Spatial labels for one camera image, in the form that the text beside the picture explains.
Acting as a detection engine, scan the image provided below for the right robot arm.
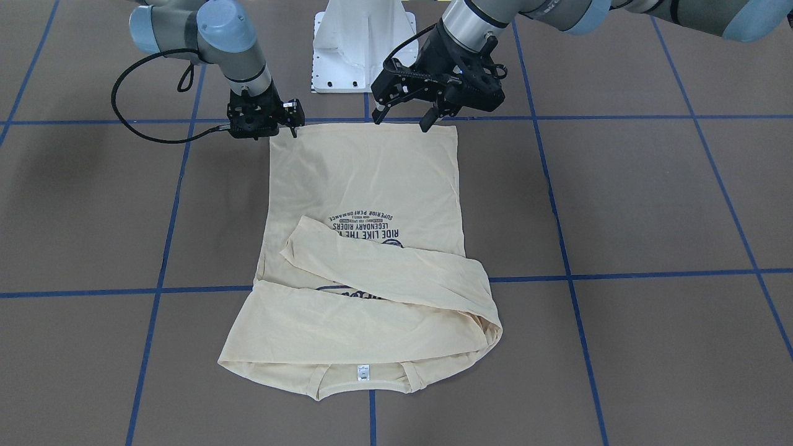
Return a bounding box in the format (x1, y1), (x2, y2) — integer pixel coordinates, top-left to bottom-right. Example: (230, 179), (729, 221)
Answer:
(128, 1), (305, 139)

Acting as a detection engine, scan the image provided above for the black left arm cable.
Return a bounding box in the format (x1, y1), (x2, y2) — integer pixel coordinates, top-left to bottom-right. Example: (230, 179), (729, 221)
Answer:
(383, 24), (437, 78)

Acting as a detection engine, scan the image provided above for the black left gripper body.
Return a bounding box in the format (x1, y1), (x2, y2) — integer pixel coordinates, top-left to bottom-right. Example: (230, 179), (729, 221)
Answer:
(371, 28), (507, 115)

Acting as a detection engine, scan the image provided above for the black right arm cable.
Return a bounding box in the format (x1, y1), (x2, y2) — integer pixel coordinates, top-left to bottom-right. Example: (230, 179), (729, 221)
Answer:
(111, 48), (233, 145)

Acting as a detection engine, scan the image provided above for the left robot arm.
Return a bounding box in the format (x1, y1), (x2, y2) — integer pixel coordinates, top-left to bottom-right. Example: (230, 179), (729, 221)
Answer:
(371, 1), (791, 132)

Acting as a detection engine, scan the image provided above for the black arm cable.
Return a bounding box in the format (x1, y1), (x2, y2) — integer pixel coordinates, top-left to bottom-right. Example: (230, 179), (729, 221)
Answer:
(383, 24), (437, 78)
(111, 48), (233, 145)

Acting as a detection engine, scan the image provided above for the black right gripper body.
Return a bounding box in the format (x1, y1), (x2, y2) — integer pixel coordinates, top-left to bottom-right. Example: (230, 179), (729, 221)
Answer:
(226, 87), (305, 139)

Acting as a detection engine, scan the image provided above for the cream long-sleeve printed shirt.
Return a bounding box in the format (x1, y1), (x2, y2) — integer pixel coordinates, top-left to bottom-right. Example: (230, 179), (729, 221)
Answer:
(218, 123), (503, 401)

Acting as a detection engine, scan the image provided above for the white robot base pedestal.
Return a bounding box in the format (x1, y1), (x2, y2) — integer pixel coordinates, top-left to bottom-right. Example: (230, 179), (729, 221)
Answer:
(311, 1), (418, 94)

